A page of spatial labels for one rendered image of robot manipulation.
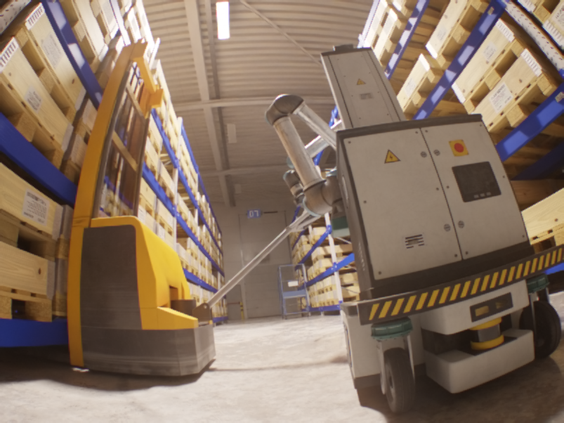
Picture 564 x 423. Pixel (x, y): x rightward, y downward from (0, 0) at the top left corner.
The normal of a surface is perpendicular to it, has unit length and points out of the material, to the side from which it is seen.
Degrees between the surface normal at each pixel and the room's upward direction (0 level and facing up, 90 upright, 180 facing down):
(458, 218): 90
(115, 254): 90
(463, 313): 90
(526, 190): 90
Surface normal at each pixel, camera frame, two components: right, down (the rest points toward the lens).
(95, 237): 0.09, -0.36
